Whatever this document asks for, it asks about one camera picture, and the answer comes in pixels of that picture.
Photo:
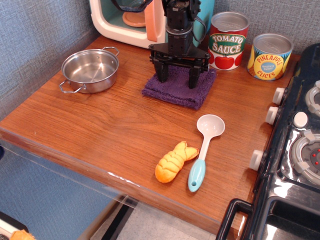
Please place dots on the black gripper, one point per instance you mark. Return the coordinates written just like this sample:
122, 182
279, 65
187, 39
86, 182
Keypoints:
179, 50

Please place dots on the purple towel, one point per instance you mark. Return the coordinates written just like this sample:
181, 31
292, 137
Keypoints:
176, 88

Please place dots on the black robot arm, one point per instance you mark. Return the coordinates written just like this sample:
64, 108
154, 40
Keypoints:
181, 13

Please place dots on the white and blue ladle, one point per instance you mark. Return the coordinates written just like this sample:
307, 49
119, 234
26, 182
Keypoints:
210, 126

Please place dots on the tomato sauce can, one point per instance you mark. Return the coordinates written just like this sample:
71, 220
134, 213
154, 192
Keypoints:
227, 38

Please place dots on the toy microwave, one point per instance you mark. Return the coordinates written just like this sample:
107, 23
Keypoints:
142, 22

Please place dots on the small steel pot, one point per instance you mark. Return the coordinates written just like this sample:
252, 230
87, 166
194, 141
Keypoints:
90, 71

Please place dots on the pineapple slices can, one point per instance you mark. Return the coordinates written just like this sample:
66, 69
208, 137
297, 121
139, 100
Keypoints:
269, 56

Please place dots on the orange plush shrimp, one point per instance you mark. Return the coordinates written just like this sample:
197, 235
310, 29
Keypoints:
172, 162

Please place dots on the black toy stove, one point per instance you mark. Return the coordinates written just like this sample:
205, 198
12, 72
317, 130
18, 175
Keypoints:
286, 204

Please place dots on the orange plush toy bottom left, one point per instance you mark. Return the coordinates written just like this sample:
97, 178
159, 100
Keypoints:
21, 235

